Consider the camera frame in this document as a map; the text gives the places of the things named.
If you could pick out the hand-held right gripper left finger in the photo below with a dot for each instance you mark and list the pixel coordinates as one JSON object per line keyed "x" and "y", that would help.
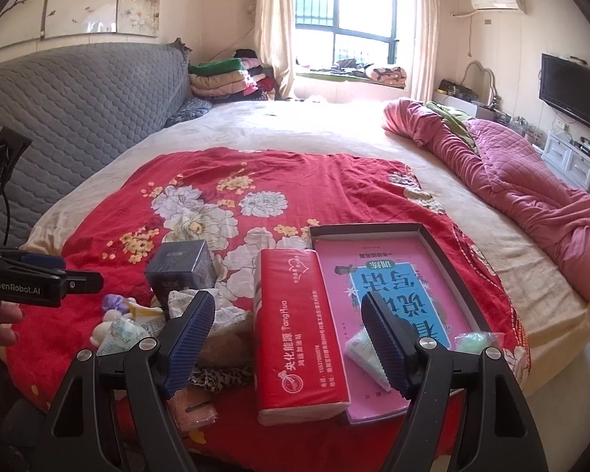
{"x": 191, "y": 334}

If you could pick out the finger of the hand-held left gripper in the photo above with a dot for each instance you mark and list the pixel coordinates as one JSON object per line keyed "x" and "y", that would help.
{"x": 83, "y": 282}
{"x": 39, "y": 260}

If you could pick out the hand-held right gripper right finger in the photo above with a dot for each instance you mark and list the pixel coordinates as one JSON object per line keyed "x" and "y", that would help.
{"x": 383, "y": 344}

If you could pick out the pink pouch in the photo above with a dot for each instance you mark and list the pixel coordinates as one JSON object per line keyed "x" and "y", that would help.
{"x": 191, "y": 410}

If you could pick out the red tissue pack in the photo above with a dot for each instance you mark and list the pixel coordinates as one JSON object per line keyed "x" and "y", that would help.
{"x": 295, "y": 334}

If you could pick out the black tray box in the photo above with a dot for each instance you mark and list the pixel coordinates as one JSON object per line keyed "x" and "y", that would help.
{"x": 368, "y": 230}

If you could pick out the green soft item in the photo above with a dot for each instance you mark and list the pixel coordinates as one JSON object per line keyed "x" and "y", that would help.
{"x": 472, "y": 343}

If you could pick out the person's left hand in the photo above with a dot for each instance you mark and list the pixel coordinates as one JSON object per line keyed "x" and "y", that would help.
{"x": 2, "y": 339}

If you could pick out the white plush toy purple dress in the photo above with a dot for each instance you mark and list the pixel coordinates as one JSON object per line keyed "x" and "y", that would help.
{"x": 113, "y": 305}

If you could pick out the yellow snack packet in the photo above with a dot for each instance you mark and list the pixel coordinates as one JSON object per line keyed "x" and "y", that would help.
{"x": 147, "y": 313}

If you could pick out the leopard print cloth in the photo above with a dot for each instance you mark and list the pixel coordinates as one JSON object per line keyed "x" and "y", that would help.
{"x": 221, "y": 378}

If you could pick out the white green wipes packet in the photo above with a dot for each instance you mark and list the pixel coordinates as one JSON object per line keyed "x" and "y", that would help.
{"x": 125, "y": 337}

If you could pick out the dark blue box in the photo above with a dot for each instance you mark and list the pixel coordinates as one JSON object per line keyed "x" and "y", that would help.
{"x": 179, "y": 265}

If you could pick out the red floral blanket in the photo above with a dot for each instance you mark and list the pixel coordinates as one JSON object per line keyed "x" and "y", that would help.
{"x": 128, "y": 196}

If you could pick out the grey quilted headboard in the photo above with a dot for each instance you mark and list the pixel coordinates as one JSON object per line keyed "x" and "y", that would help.
{"x": 78, "y": 108}

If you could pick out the dark patterned pillow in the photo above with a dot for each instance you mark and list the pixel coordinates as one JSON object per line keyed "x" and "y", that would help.
{"x": 189, "y": 110}

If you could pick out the pink quilt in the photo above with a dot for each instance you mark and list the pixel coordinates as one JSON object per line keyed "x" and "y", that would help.
{"x": 521, "y": 182}

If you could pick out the green cloth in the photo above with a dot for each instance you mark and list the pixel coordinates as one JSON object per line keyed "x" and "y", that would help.
{"x": 452, "y": 120}

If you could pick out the bed with beige sheet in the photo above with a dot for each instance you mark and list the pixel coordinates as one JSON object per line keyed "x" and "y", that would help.
{"x": 300, "y": 123}

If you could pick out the stack of folded blankets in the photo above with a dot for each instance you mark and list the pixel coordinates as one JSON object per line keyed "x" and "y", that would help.
{"x": 226, "y": 78}

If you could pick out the white cabinet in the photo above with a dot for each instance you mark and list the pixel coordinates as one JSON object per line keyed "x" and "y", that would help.
{"x": 570, "y": 160}

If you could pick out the folded floral blanket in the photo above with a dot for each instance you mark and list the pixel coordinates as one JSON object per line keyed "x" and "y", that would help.
{"x": 386, "y": 76}

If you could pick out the vanity mirror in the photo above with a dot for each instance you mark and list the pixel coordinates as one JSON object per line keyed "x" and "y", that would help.
{"x": 482, "y": 81}

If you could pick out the dark clothes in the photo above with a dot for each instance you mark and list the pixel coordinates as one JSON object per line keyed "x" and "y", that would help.
{"x": 351, "y": 64}

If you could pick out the black television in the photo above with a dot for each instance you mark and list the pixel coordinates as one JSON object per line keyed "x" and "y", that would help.
{"x": 570, "y": 88}

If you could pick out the beige curtain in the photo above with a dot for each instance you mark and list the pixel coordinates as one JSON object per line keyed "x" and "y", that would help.
{"x": 273, "y": 24}
{"x": 423, "y": 24}

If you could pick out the window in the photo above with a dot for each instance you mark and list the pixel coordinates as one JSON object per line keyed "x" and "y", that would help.
{"x": 344, "y": 10}

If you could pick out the white air conditioner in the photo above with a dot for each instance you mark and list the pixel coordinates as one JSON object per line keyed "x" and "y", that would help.
{"x": 496, "y": 1}

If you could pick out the floral wall art panel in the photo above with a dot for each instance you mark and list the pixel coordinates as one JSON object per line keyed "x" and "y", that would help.
{"x": 78, "y": 0}

